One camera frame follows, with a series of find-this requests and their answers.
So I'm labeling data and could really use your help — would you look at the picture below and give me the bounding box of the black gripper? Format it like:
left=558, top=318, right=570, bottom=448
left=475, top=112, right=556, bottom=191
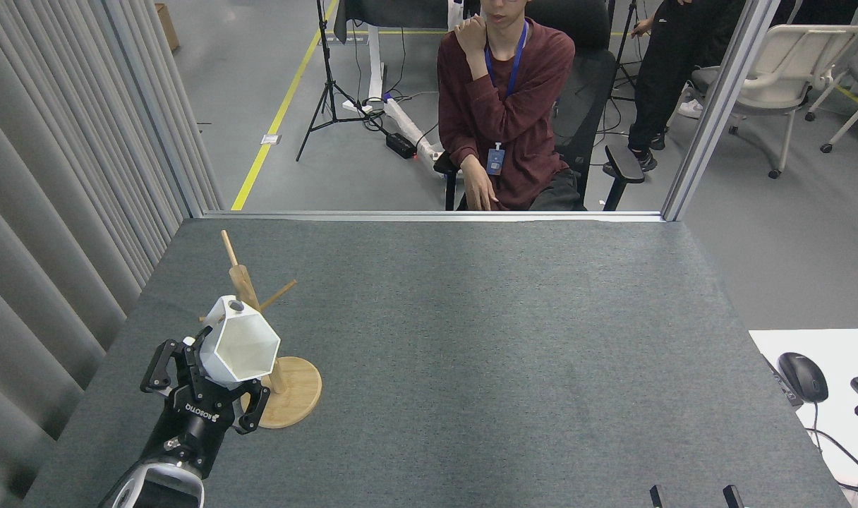
left=140, top=325, right=272, bottom=480

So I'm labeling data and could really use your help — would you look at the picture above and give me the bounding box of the white hexagonal cup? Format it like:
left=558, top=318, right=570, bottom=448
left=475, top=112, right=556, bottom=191
left=202, top=295, right=282, bottom=384

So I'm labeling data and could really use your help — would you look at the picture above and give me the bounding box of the wooden cup storage rack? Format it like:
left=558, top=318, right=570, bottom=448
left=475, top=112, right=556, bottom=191
left=200, top=230, right=324, bottom=430

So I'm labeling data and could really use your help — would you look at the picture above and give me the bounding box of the person's right hand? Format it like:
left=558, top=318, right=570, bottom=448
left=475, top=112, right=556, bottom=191
left=461, top=155, right=501, bottom=211

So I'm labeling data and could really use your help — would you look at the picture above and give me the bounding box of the person's left hand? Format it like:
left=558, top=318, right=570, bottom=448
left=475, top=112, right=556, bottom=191
left=454, top=16, right=488, bottom=56

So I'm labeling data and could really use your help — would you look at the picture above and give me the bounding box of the small black strip device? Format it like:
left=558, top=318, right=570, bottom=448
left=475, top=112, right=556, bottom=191
left=763, top=355, right=804, bottom=409

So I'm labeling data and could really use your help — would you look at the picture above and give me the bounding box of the black computer mouse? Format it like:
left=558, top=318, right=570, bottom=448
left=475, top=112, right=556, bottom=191
left=777, top=351, right=829, bottom=404

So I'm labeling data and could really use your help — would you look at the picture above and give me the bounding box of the white side table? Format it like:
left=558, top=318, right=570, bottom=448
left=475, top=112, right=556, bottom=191
left=748, top=328, right=858, bottom=508

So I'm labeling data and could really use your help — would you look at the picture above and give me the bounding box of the grey pleated curtain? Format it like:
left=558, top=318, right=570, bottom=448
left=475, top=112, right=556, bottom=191
left=0, top=0, right=225, bottom=508

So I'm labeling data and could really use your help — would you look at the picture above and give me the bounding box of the black power box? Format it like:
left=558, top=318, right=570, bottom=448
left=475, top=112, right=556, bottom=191
left=386, top=132, right=418, bottom=160

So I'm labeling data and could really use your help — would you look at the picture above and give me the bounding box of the black tripod stand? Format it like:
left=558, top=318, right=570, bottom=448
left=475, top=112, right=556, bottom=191
left=295, top=0, right=389, bottom=163
left=611, top=0, right=639, bottom=92

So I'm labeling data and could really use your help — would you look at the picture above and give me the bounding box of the white stand on wheels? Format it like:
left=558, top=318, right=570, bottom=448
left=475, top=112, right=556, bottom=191
left=383, top=0, right=481, bottom=163

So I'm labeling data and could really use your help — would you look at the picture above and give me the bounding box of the brown cardboard box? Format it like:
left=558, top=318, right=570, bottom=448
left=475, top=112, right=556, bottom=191
left=154, top=4, right=181, bottom=52

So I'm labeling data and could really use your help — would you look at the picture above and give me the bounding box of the black desk with white legs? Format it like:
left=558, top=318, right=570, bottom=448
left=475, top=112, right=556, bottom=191
left=334, top=0, right=451, bottom=117

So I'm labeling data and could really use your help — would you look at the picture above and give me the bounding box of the black office chair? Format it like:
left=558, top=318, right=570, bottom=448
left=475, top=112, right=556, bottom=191
left=433, top=0, right=646, bottom=211

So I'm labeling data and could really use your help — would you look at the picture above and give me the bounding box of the person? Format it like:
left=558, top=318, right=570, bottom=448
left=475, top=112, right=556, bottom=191
left=602, top=0, right=749, bottom=176
left=436, top=0, right=579, bottom=211

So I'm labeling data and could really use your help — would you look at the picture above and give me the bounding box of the white office chair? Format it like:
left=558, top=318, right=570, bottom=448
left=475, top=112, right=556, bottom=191
left=690, top=25, right=858, bottom=179

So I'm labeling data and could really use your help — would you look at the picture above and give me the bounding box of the black mouse cable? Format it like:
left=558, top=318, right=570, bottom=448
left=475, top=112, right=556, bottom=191
left=803, top=402, right=858, bottom=495

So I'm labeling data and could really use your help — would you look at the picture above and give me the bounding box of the silver aluminium frame rail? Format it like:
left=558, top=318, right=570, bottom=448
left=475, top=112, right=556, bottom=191
left=202, top=210, right=666, bottom=224

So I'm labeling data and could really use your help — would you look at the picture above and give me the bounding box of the blue lanyard with badge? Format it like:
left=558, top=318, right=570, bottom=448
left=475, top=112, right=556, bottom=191
left=483, top=20, right=529, bottom=177

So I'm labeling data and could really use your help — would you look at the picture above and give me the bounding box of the silver aluminium frame post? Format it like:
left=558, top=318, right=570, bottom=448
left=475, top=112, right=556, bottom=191
left=660, top=0, right=783, bottom=222

